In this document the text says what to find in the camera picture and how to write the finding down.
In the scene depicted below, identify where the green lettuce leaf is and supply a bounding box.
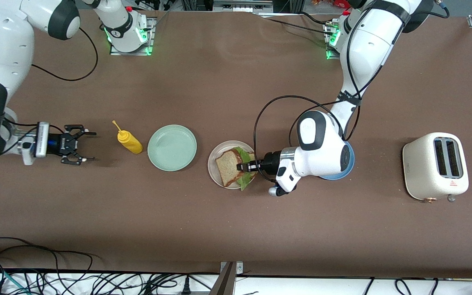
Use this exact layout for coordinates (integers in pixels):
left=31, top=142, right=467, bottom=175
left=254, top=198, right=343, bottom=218
left=234, top=146, right=258, bottom=192

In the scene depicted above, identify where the blue plate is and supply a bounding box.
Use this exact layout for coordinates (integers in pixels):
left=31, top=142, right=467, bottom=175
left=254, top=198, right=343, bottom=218
left=319, top=141, right=355, bottom=181

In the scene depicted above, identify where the beige plate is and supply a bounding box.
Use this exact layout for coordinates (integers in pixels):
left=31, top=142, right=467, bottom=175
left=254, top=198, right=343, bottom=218
left=207, top=141, right=259, bottom=189

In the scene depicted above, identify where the mint green plate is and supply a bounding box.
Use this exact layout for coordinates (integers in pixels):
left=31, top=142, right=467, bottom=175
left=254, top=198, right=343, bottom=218
left=147, top=125, right=197, bottom=172

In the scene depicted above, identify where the yellow mustard squeeze bottle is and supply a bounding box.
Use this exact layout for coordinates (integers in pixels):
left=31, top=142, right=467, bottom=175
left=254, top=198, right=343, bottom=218
left=112, top=120, right=143, bottom=154

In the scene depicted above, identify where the white two-slot toaster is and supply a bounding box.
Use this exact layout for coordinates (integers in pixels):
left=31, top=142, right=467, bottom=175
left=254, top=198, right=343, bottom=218
left=402, top=132, right=470, bottom=203

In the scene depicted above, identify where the red snack packet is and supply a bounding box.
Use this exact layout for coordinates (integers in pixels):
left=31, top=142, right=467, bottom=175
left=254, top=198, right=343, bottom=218
left=314, top=0, right=353, bottom=9

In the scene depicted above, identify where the black floor cable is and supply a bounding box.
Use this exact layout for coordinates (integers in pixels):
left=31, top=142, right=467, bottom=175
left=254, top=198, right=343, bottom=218
left=0, top=237, right=97, bottom=295
left=395, top=279, right=413, bottom=295

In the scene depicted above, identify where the aluminium profile post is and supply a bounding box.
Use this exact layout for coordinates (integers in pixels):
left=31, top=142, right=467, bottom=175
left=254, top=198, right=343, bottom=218
left=209, top=261, right=245, bottom=295

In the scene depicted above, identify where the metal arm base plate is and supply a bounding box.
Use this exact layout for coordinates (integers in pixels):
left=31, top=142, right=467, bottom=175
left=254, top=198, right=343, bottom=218
left=109, top=16, right=155, bottom=56
left=324, top=20, right=345, bottom=61

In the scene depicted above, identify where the black table cable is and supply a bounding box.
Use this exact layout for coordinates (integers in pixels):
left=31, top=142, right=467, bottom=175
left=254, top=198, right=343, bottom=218
left=256, top=11, right=335, bottom=35

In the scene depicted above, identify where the aluminium cross rail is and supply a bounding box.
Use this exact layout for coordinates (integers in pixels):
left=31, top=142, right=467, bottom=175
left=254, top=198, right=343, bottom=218
left=211, top=0, right=275, bottom=13

